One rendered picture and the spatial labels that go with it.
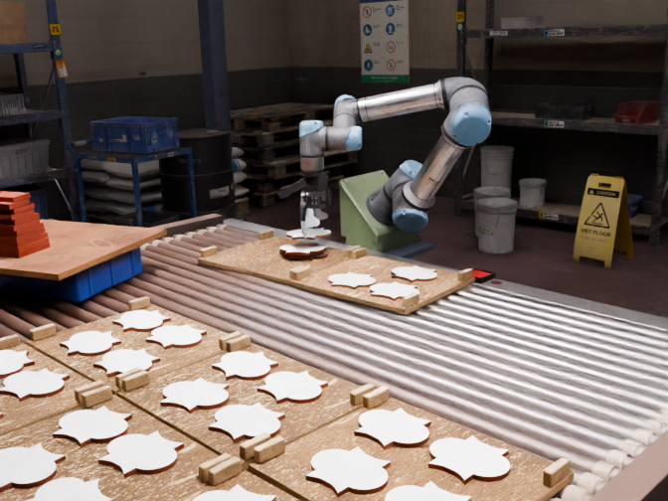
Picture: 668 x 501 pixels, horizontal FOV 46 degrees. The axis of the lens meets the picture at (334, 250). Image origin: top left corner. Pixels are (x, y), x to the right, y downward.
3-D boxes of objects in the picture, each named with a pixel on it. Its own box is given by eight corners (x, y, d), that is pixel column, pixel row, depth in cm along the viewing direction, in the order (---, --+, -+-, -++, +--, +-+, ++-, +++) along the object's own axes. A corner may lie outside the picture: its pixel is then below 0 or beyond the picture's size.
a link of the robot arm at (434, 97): (482, 60, 242) (329, 90, 253) (485, 81, 235) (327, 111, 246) (487, 89, 250) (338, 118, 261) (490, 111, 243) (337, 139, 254)
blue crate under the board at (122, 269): (67, 263, 258) (63, 234, 256) (145, 271, 247) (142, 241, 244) (-6, 292, 231) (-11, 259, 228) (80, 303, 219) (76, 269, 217)
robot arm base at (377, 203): (380, 187, 291) (395, 170, 285) (408, 217, 289) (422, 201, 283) (358, 201, 280) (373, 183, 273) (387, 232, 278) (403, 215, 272)
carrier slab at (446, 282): (365, 258, 255) (365, 253, 255) (475, 281, 229) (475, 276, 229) (290, 285, 230) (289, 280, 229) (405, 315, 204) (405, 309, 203)
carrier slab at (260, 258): (272, 240, 281) (271, 235, 281) (363, 257, 256) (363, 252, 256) (197, 262, 255) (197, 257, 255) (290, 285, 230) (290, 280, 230)
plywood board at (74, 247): (43, 224, 270) (43, 219, 269) (167, 235, 251) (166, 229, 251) (-81, 264, 225) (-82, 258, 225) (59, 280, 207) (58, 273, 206)
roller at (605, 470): (71, 271, 265) (69, 257, 264) (632, 492, 132) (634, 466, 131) (57, 275, 262) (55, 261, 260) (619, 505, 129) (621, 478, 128)
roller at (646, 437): (110, 262, 275) (108, 249, 274) (669, 457, 143) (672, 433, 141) (97, 265, 272) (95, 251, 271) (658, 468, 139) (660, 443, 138)
